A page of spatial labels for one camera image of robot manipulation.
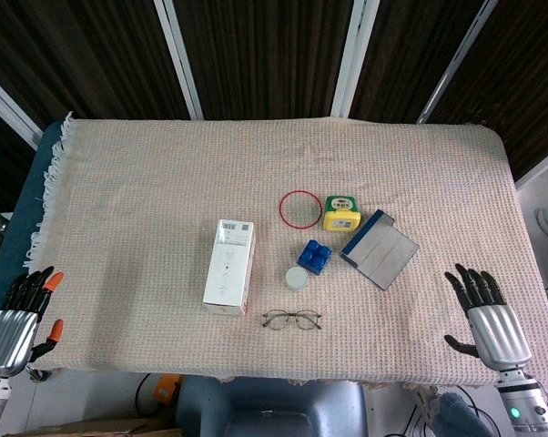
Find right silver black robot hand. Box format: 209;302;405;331
443;262;533;371

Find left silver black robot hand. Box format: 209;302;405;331
0;266;66;379

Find blue fabric bundle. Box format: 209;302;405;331
437;391;498;437

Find eyeglasses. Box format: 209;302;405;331
261;309;323;331

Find orange device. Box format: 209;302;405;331
153;373;184;404

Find blue grey plastic chair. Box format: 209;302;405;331
176;375;369;437

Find red rubber ring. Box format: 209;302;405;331
279;189;323;229

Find small white round jar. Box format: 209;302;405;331
285;266;311;293

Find white carton box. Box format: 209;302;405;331
202;218;257;317

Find yellow plastic container with label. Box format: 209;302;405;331
322;195;363;232

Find blue toy brick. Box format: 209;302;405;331
297;239;333;277

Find beige woven tablecloth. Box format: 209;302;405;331
23;111;548;388

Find blue grey glasses case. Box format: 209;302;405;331
339;208;421;291

